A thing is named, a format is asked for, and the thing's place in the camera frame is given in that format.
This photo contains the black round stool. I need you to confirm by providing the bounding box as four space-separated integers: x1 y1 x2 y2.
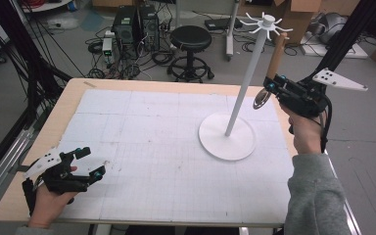
166 24 215 83

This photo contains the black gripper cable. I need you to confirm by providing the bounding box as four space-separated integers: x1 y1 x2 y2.
318 93 335 155

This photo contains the black wrist strap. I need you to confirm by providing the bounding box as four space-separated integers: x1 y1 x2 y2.
22 178 37 217

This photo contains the small white electronic box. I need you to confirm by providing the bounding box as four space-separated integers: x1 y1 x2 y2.
101 36 114 64

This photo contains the person's left hand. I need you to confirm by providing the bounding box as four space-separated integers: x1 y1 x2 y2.
26 185 78 229

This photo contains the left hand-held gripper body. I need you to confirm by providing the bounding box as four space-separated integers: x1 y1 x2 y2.
22 147 90 196

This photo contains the wooden handled metal coil whisk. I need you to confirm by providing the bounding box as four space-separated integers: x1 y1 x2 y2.
252 31 289 111

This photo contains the flat black box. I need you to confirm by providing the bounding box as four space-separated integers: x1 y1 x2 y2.
204 17 243 32

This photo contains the black computer tower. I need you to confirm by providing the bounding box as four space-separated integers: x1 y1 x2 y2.
138 4 162 52
111 6 141 61

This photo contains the white hook stand rack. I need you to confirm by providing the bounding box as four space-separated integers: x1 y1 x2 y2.
198 12 294 163

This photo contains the black metal frame stand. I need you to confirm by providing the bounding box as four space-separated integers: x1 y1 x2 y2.
0 0 73 189
286 0 376 142

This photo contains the person's right hand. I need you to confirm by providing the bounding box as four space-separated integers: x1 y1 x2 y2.
280 104 324 156

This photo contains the grey rounded device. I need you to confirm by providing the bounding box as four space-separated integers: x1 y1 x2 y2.
312 12 350 45

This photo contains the white grid mat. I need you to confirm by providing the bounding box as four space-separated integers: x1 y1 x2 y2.
27 89 297 227

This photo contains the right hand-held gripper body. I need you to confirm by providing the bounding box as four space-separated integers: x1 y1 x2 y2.
275 67 369 118

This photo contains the black tape piece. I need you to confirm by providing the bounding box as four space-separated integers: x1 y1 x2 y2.
15 164 34 174

